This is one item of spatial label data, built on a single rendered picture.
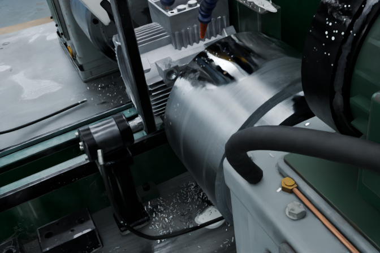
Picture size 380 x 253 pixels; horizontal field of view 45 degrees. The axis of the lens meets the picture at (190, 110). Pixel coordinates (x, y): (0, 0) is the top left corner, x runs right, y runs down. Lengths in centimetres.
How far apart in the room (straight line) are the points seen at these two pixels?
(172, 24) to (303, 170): 46
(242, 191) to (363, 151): 18
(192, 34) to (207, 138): 31
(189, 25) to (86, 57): 55
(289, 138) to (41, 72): 125
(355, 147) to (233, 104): 29
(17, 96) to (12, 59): 26
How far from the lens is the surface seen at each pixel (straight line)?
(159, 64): 81
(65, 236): 86
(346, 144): 29
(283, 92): 55
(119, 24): 68
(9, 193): 88
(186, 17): 83
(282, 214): 41
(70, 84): 139
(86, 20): 107
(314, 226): 41
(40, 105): 133
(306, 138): 30
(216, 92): 59
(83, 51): 132
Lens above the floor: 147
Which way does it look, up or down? 36 degrees down
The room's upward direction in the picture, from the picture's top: 9 degrees counter-clockwise
